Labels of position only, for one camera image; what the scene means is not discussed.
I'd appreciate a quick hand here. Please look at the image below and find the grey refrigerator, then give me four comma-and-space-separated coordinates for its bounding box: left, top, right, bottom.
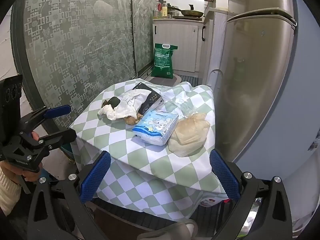
214, 0, 320, 188

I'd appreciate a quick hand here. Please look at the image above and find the dark green round fruit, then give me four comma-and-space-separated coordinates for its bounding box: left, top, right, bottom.
102, 96, 121, 109

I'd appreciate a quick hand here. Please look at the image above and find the green white checkered tablecloth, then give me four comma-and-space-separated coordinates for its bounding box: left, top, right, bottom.
70, 79, 230, 222

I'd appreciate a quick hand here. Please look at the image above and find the grey oval floor mat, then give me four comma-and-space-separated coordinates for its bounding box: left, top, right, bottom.
147, 74, 182, 87

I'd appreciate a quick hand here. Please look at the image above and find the beige slipper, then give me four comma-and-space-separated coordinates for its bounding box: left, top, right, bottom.
137, 219, 198, 240

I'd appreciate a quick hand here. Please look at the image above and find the crumpled white tissue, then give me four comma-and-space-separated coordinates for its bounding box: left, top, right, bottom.
97, 89, 150, 121

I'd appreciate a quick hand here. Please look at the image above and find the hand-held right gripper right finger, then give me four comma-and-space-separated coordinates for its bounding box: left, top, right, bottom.
209, 149, 294, 240

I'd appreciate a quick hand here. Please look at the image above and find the person's left hand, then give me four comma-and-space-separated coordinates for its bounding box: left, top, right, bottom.
0, 160, 43, 183

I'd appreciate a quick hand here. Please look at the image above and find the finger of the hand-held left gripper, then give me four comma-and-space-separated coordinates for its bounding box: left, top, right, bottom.
20, 104, 72, 133
19, 129, 77, 156

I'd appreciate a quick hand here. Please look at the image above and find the green rice bag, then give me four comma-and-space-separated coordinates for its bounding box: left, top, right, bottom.
151, 43, 179, 78

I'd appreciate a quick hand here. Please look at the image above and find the person's left forearm white sleeve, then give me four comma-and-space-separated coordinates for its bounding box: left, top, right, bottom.
0, 167, 22, 216

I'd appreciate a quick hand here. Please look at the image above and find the white tube frame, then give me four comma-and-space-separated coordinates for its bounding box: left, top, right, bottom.
209, 69, 225, 91

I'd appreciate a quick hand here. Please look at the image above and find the patterned frosted sliding door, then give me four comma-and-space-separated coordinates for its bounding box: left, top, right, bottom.
131, 0, 161, 73
11, 0, 137, 136

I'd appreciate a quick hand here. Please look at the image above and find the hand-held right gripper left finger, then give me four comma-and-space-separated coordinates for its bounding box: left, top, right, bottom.
26, 151, 112, 240

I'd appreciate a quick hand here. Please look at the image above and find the ginger root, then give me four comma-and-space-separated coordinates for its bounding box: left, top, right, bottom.
125, 114, 143, 126

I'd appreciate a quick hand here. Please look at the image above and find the white low kitchen cabinet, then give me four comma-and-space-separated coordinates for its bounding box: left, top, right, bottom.
152, 17, 204, 73

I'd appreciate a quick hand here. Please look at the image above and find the black tissue pack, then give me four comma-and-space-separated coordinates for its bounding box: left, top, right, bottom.
131, 82, 164, 116

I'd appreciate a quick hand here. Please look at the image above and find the blue white tissue pack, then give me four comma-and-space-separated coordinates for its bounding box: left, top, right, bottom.
132, 109, 179, 146

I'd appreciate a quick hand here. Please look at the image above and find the crumpled translucent plastic bag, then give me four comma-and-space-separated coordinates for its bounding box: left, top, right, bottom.
167, 112, 211, 158

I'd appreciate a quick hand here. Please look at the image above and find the frying pan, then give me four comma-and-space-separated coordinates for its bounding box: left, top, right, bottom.
180, 8, 204, 17

